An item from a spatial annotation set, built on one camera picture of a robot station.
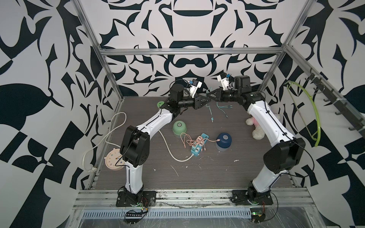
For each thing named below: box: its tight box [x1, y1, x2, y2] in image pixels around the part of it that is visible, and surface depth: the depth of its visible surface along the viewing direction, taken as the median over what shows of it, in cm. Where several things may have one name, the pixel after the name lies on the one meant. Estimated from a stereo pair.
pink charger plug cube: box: [194, 135, 205, 147], surface depth 91 cm
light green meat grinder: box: [172, 120, 187, 136], surface depth 93 cm
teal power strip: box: [190, 133, 210, 157], surface depth 91 cm
